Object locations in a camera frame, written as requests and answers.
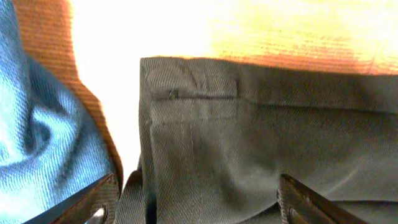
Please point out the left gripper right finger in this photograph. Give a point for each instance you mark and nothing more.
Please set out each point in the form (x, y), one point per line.
(301, 205)

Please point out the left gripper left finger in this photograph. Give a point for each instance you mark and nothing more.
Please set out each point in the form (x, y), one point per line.
(95, 203)

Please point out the black polo shirt with logo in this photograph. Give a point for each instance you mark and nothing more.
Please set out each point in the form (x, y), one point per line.
(217, 135)

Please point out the blue crumpled shirt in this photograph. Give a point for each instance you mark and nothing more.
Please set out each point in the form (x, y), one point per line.
(50, 145)

